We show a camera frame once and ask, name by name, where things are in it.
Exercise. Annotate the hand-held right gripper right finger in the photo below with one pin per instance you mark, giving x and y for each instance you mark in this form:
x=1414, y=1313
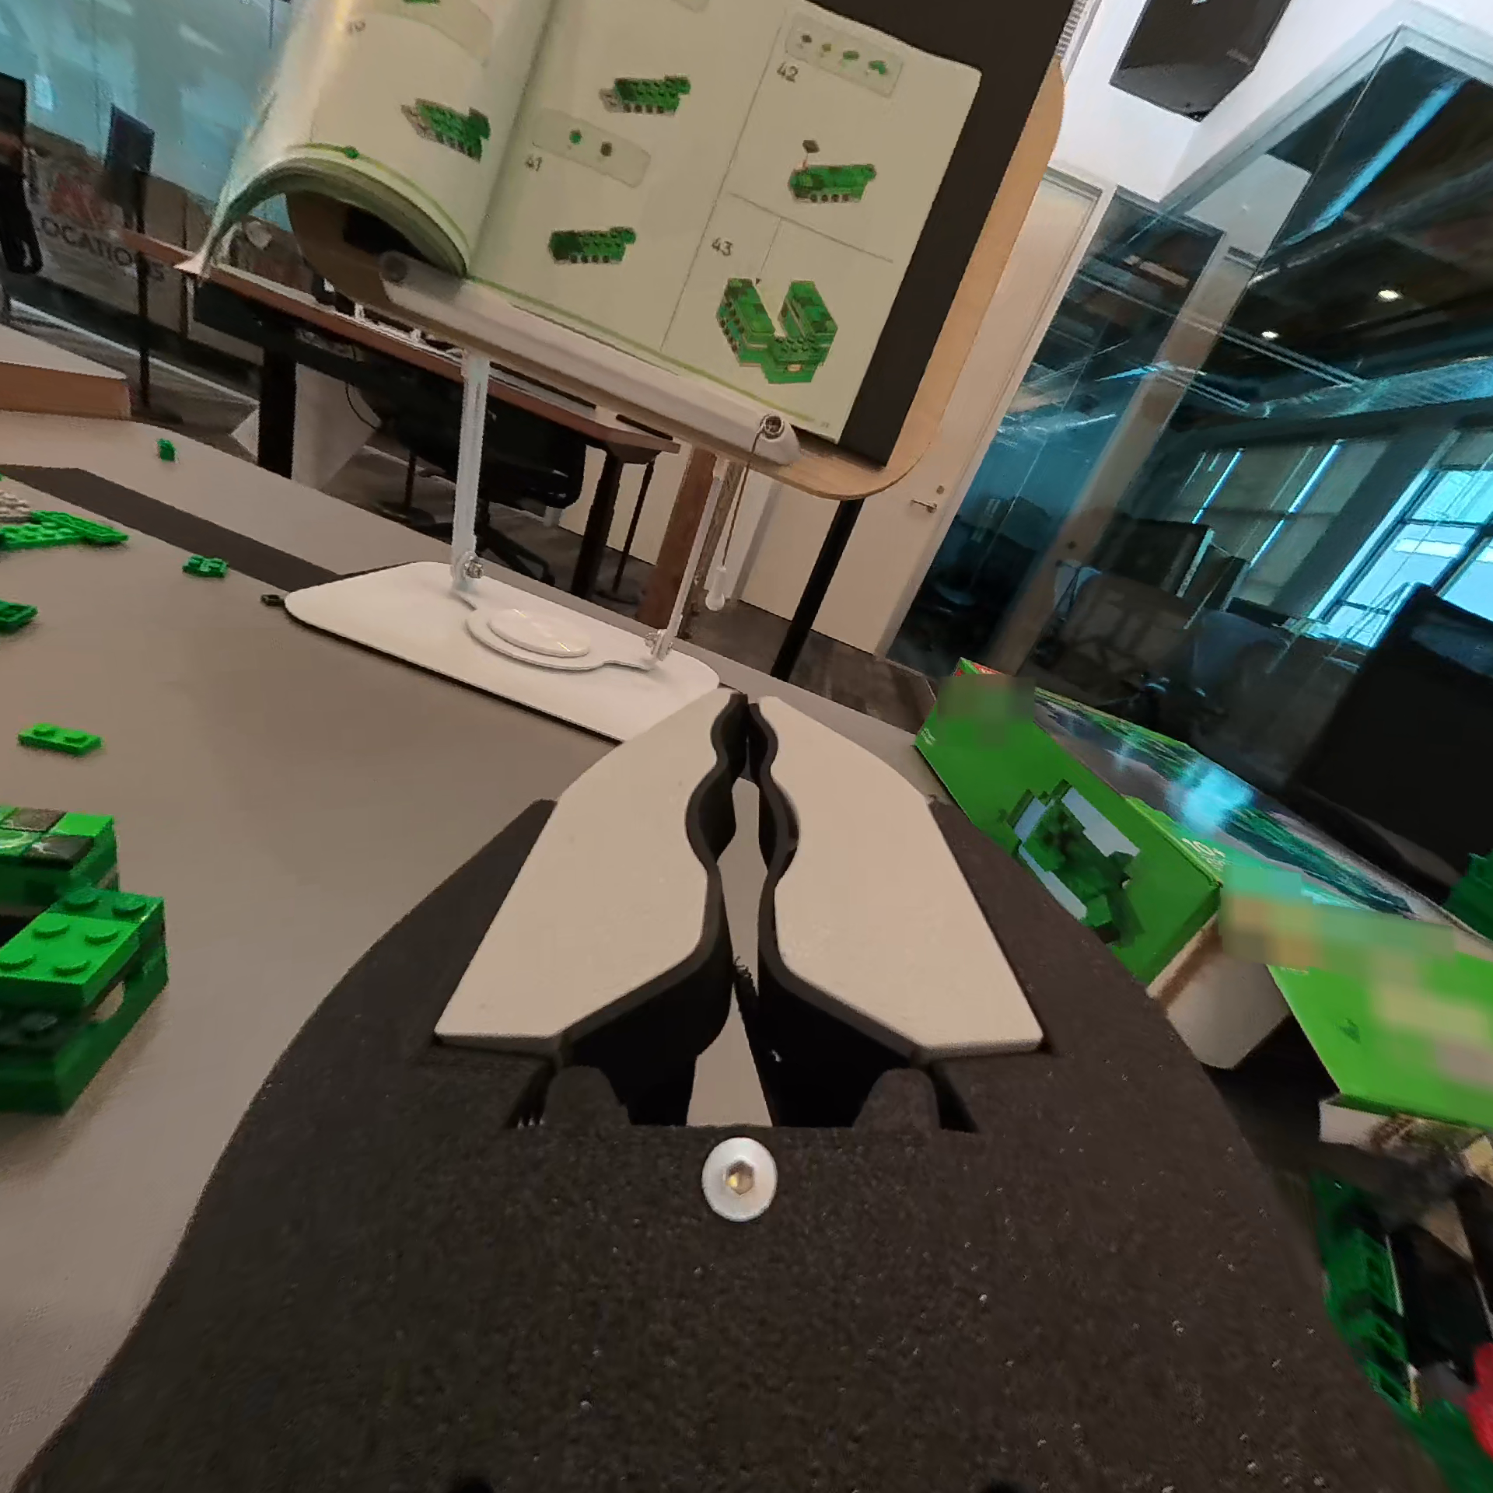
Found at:
x=884, y=919

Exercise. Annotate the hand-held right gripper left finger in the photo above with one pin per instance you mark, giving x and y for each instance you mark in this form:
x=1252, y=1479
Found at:
x=584, y=910

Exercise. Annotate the green brick set box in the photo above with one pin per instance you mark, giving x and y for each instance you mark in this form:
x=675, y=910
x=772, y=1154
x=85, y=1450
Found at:
x=981, y=801

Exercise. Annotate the white book stand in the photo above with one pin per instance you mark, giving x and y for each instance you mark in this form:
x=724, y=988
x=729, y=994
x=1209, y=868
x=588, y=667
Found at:
x=384, y=605
x=281, y=302

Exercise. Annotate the black office chair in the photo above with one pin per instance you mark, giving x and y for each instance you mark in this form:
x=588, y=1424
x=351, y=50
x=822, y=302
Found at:
x=513, y=466
x=1399, y=725

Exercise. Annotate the green brick plate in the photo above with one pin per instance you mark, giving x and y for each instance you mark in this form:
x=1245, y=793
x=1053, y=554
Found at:
x=59, y=741
x=13, y=617
x=205, y=569

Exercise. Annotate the large green brick assembly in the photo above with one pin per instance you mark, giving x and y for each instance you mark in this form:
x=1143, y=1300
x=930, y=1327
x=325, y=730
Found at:
x=70, y=946

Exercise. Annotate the white door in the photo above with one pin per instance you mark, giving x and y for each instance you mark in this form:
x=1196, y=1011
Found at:
x=989, y=408

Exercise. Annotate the blurred green brick heap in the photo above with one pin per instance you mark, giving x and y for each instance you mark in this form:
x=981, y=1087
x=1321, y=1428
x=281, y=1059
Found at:
x=1359, y=1283

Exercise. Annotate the open brick instruction booklet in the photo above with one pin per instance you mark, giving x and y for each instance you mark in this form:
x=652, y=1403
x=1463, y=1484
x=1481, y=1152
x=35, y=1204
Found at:
x=655, y=222

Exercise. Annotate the table with wooden edge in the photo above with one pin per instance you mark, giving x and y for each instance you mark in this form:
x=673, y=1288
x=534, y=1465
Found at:
x=51, y=384

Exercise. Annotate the black floor stand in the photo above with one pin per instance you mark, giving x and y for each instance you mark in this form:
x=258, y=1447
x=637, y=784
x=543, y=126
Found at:
x=132, y=163

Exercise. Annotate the black ceiling speaker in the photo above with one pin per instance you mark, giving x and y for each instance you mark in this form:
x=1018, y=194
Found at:
x=1202, y=51

